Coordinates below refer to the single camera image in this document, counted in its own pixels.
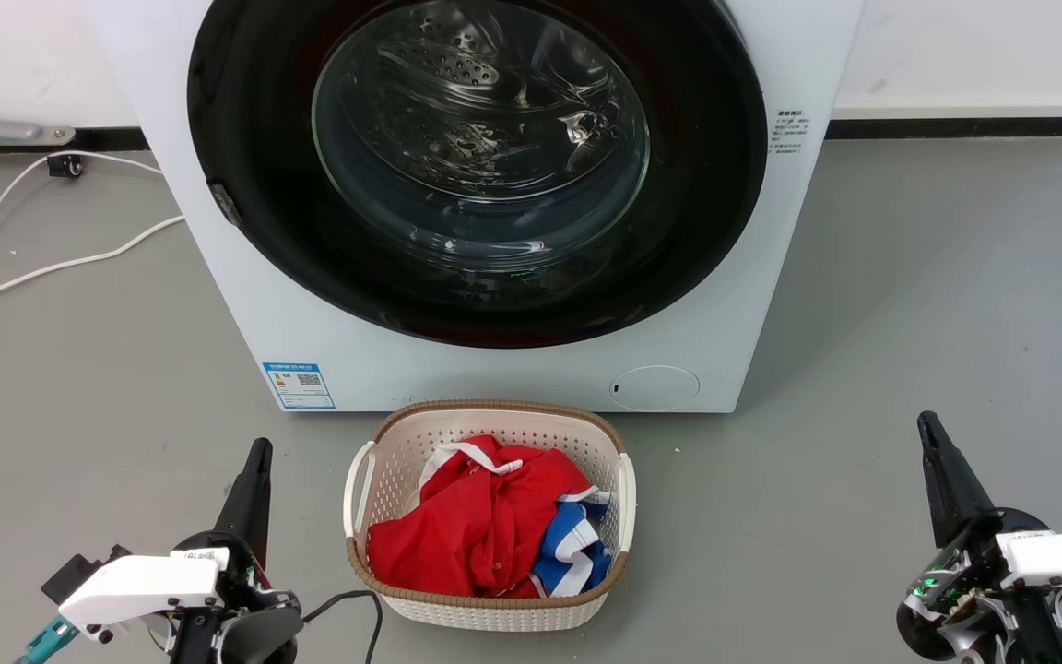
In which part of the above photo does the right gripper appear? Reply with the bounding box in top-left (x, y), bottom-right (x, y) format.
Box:
top-left (897, 411), bottom-right (1062, 664)

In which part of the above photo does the red garment with white trim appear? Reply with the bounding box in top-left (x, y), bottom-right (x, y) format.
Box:
top-left (366, 433), bottom-right (598, 600)

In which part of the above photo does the stainless steel washer drum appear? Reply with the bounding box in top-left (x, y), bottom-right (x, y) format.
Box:
top-left (347, 0), bottom-right (631, 199)

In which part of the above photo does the teal cable connector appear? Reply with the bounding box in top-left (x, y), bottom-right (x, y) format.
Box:
top-left (15, 616), bottom-right (80, 664)

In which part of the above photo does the white plastic laundry basket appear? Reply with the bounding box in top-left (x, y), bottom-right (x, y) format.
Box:
top-left (343, 399), bottom-right (637, 634)

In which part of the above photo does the blue and white garment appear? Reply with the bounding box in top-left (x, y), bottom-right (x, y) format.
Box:
top-left (529, 493), bottom-right (613, 599)

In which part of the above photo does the round white filter cover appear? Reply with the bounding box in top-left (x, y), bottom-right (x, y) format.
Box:
top-left (609, 365), bottom-right (701, 413)

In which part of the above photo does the black round glass washer door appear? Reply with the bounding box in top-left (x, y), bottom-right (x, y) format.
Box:
top-left (187, 0), bottom-right (769, 350)

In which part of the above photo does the blue energy label sticker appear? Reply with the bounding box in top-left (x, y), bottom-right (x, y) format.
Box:
top-left (262, 362), bottom-right (336, 411)

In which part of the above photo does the white floor cable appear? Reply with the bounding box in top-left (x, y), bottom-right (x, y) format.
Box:
top-left (0, 150), bottom-right (186, 314)

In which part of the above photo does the small printed text sticker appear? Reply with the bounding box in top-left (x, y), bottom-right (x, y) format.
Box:
top-left (769, 109), bottom-right (810, 156)

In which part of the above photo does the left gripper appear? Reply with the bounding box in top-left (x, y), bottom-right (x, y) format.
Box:
top-left (167, 439), bottom-right (304, 664)

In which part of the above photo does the white front-load washing machine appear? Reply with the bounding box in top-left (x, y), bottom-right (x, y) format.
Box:
top-left (84, 0), bottom-right (867, 413)

